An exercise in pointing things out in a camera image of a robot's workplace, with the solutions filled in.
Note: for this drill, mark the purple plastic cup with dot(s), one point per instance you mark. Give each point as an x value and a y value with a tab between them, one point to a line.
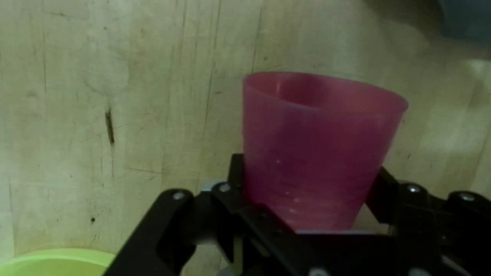
316	148

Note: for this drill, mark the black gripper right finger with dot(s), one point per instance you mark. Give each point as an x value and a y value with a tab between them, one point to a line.
439	235

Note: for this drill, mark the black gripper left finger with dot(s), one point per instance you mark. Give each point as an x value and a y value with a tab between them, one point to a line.
178	240

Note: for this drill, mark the yellow-green plastic plate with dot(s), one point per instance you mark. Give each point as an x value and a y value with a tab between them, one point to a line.
55	263

